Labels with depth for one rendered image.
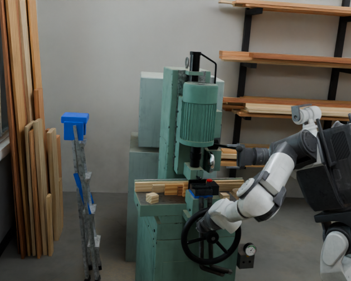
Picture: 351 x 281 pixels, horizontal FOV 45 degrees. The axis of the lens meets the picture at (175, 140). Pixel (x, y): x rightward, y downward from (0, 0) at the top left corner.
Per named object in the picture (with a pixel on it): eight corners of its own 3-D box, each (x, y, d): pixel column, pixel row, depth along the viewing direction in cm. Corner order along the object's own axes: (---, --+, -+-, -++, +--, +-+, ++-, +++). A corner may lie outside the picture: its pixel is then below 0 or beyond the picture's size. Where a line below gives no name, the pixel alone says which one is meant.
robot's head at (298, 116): (316, 121, 171) (314, 103, 170) (302, 124, 166) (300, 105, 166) (303, 122, 176) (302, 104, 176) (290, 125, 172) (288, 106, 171)
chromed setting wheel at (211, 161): (209, 176, 230) (211, 154, 227) (203, 169, 242) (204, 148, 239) (214, 176, 231) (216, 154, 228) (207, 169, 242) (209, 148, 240)
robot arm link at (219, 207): (222, 229, 161) (235, 225, 149) (205, 213, 161) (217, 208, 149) (232, 217, 164) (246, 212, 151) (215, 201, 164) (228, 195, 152)
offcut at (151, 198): (151, 204, 202) (151, 196, 201) (145, 200, 205) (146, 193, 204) (158, 202, 205) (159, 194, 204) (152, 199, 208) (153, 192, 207)
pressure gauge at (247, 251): (244, 260, 213) (245, 245, 211) (241, 256, 217) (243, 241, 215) (255, 258, 215) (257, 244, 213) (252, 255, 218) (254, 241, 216)
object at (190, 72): (188, 85, 218) (190, 51, 214) (184, 83, 225) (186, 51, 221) (202, 85, 220) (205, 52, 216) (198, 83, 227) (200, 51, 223)
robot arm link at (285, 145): (305, 167, 144) (316, 146, 154) (291, 146, 142) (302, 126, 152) (278, 176, 152) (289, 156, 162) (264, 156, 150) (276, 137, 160)
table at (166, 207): (142, 225, 192) (142, 213, 190) (132, 200, 221) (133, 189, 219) (263, 219, 206) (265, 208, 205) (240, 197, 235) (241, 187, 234)
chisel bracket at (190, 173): (189, 185, 216) (190, 170, 214) (183, 177, 229) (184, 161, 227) (203, 185, 217) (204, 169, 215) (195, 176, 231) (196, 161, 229)
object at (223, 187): (152, 193, 216) (152, 185, 215) (151, 191, 218) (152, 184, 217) (259, 189, 231) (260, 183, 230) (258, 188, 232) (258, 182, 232)
